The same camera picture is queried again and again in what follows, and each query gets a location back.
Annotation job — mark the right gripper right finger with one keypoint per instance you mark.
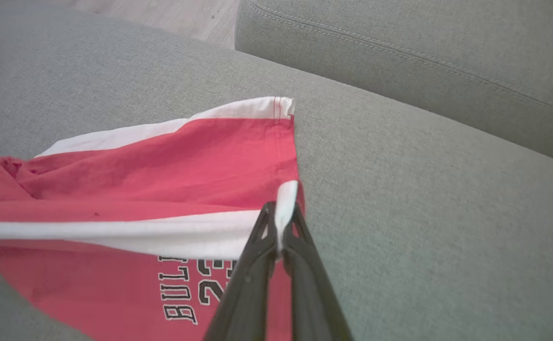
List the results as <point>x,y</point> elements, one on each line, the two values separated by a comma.
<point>312,298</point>

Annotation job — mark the large grey sofa seat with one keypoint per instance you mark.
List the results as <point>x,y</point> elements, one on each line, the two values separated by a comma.
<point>423,227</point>

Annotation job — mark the grey sofa cushion with seam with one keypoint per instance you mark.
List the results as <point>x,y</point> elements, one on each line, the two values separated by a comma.
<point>399,42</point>

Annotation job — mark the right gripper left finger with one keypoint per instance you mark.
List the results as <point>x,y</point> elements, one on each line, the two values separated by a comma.
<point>248,293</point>

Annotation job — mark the red basketball jersey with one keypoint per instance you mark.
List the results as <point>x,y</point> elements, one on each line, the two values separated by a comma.
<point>163,166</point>

